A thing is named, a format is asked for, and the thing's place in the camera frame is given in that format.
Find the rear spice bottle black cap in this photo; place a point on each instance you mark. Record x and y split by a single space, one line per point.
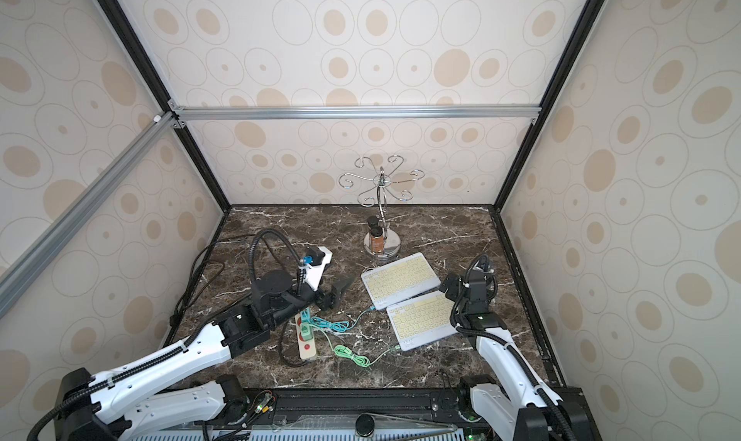
373 224

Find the aluminium frame bar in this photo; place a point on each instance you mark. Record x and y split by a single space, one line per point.
355 112
33 261

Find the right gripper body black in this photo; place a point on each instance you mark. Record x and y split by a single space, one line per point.
454 288

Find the left aluminium frame bar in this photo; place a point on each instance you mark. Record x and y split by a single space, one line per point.
33 261

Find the beige power strip red sockets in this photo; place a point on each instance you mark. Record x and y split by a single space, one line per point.
306 348

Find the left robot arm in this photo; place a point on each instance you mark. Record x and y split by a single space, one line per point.
135 399

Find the orange spice bottle black cap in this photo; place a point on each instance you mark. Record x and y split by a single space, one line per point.
377 240

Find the back aluminium frame bar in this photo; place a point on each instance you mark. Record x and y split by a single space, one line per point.
355 112

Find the black round knob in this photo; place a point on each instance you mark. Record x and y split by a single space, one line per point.
365 426

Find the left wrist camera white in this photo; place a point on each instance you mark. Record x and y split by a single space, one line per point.
314 264

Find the white keyboard yellow keys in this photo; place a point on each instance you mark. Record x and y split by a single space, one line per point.
422 320
400 280

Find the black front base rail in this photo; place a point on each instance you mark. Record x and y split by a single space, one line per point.
347 409

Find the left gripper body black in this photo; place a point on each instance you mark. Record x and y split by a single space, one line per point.
326 297

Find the chrome hook stand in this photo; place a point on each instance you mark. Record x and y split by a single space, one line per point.
377 195

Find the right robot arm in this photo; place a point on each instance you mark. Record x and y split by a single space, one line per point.
516 402

